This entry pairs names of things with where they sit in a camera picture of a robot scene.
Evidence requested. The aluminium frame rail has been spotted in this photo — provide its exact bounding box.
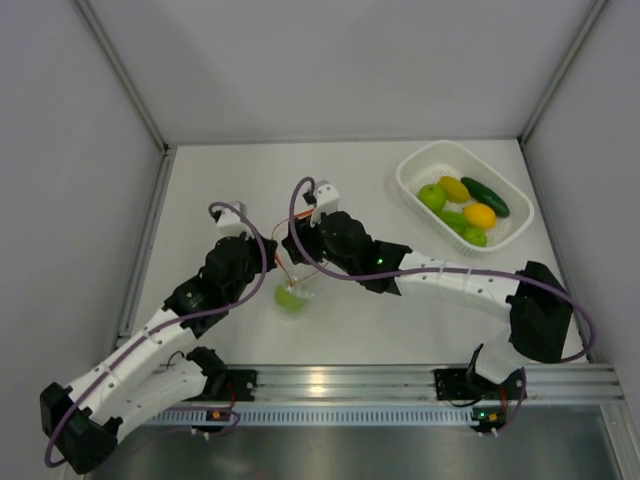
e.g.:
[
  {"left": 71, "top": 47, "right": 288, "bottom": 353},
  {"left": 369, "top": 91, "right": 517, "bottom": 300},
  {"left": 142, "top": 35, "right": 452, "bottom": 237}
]
[{"left": 72, "top": 0, "right": 171, "bottom": 151}]

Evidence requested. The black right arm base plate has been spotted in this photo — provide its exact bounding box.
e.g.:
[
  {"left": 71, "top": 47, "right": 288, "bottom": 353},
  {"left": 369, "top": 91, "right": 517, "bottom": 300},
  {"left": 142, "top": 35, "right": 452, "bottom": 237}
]
[{"left": 434, "top": 368, "right": 525, "bottom": 407}]

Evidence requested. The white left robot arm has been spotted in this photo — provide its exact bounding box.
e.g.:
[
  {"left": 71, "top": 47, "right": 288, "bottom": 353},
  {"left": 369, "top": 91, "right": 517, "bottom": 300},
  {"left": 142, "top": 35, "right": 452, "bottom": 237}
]
[{"left": 39, "top": 229, "right": 277, "bottom": 475}]

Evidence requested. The white slotted cable duct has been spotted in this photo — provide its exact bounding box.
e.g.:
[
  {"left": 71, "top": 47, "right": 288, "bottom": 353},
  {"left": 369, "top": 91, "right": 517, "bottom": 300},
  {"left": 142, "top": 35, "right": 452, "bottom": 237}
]
[{"left": 145, "top": 403, "right": 504, "bottom": 427}]

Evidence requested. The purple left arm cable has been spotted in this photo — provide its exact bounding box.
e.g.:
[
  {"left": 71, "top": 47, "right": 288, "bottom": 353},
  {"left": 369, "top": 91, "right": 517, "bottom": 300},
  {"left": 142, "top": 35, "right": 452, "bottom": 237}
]
[{"left": 45, "top": 200, "right": 268, "bottom": 468}]

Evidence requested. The white perforated plastic basket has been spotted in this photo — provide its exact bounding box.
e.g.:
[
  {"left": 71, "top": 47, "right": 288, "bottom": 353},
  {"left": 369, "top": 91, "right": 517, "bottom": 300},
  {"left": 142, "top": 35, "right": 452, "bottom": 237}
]
[{"left": 396, "top": 140, "right": 534, "bottom": 256}]

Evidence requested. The yellow fake lemon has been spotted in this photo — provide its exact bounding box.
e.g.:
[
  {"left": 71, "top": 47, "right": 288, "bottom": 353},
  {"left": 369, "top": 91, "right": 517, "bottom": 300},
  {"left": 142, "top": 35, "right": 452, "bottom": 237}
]
[{"left": 463, "top": 203, "right": 497, "bottom": 231}]

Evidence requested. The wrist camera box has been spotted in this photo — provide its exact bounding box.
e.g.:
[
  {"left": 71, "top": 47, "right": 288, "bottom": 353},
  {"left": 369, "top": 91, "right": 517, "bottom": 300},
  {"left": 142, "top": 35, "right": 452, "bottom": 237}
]
[
  {"left": 303, "top": 180, "right": 340, "bottom": 226},
  {"left": 209, "top": 201, "right": 251, "bottom": 237}
]

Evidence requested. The clear zip bag orange seal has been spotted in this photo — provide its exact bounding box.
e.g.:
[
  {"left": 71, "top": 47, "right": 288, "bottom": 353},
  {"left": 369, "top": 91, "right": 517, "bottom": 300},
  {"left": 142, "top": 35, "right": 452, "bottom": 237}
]
[{"left": 271, "top": 219, "right": 322, "bottom": 315}]

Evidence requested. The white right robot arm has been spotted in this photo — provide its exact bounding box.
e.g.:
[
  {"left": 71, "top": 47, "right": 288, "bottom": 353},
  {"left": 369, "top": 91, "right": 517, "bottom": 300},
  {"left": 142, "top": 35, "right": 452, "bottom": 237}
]
[{"left": 282, "top": 211, "right": 573, "bottom": 397}]

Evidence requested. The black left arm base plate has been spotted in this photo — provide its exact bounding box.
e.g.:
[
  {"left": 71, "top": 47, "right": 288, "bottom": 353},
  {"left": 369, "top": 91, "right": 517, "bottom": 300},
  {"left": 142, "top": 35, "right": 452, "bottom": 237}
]
[{"left": 196, "top": 368, "right": 257, "bottom": 404}]

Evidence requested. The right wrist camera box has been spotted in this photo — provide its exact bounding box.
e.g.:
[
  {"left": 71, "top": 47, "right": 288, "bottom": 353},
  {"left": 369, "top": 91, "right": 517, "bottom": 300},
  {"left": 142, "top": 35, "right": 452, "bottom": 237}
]
[{"left": 303, "top": 180, "right": 340, "bottom": 226}]

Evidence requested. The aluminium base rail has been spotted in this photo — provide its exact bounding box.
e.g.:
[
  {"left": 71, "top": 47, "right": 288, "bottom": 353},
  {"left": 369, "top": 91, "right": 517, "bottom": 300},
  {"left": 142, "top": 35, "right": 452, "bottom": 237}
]
[{"left": 252, "top": 363, "right": 625, "bottom": 405}]

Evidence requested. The yellow-green fake starfruit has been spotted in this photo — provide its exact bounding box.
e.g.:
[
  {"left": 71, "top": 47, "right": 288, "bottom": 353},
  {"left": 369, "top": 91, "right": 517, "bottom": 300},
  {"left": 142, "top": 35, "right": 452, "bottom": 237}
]
[{"left": 438, "top": 176, "right": 471, "bottom": 204}]

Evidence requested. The light green fake apple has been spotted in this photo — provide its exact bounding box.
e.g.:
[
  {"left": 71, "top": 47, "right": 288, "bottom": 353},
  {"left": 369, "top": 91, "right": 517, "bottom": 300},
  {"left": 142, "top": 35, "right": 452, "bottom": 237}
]
[
  {"left": 462, "top": 226, "right": 488, "bottom": 248},
  {"left": 273, "top": 283, "right": 310, "bottom": 314},
  {"left": 417, "top": 184, "right": 447, "bottom": 212}
]

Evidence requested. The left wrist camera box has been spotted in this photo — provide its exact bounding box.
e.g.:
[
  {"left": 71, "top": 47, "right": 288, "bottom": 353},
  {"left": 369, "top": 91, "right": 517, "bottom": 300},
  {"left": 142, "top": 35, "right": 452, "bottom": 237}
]
[{"left": 209, "top": 201, "right": 251, "bottom": 237}]

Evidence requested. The dark green fake cucumber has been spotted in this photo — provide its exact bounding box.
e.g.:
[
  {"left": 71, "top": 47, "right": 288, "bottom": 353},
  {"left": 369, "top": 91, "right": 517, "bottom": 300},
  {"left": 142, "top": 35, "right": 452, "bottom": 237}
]
[{"left": 460, "top": 177, "right": 510, "bottom": 218}]

